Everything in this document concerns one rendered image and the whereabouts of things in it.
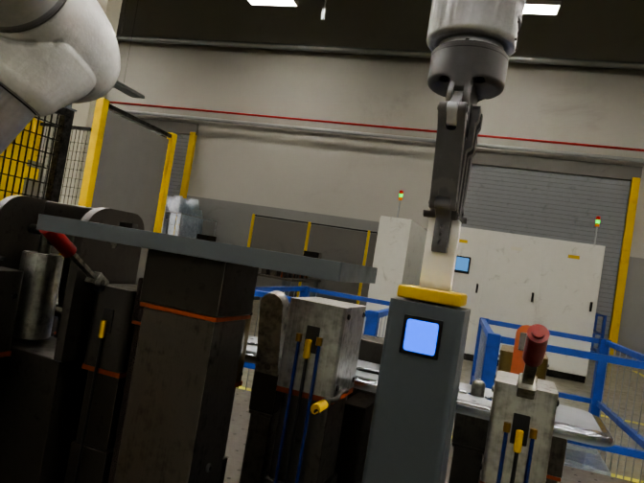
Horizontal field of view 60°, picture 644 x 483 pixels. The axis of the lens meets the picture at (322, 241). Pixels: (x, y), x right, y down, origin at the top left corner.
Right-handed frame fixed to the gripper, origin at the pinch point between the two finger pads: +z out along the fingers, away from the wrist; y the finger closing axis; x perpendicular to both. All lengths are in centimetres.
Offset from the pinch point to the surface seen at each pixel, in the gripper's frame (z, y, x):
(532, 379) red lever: 11.6, 9.7, -10.3
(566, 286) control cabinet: -16, 832, -71
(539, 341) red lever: 6.8, 1.3, -10.0
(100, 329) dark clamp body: 16.6, 8.2, 45.9
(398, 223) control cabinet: -74, 808, 185
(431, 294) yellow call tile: 4.0, -3.0, -0.2
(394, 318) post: 6.7, -3.5, 2.8
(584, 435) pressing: 19.2, 24.1, -17.8
